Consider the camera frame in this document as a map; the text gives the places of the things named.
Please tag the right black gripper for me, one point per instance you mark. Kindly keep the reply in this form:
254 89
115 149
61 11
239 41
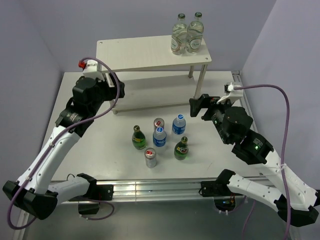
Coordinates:
209 102

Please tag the green Perrier bottle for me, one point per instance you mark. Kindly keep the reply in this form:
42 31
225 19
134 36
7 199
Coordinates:
138 138
181 149

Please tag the clear glass bottle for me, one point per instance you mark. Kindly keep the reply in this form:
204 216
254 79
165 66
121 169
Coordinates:
195 33
179 35

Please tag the red bull can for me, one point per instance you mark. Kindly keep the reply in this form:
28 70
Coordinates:
150 157
158 122

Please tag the Red Bull can front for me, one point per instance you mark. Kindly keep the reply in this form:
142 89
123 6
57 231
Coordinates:
150 157

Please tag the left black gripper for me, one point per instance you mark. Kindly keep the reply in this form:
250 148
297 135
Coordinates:
112 92

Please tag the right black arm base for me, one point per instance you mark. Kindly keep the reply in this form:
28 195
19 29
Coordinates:
225 201

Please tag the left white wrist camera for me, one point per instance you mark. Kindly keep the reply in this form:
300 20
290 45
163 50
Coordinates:
91 69

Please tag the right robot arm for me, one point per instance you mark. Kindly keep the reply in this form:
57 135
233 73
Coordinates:
292 199

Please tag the clear glass bottle right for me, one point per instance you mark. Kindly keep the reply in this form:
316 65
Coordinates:
195 33

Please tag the white two-tier shelf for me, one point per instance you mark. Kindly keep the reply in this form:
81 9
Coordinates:
153 75

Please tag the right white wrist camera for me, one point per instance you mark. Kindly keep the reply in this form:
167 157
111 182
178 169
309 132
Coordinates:
232 93

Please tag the Pocari Sweat bottle front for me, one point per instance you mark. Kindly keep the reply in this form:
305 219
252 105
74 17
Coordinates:
159 140

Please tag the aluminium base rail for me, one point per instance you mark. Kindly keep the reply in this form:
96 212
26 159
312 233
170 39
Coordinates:
123 190

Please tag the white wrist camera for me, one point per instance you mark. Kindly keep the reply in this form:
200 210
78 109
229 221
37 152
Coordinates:
232 93
91 69

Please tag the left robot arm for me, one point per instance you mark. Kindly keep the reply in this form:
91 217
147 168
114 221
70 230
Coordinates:
72 123

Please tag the pocari sweat bottle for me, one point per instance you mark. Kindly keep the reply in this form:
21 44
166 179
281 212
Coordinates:
159 140
178 127

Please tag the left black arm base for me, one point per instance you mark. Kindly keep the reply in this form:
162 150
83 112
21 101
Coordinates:
103 194

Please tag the clear glass bottle left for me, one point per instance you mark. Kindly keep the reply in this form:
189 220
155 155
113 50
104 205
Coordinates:
179 35

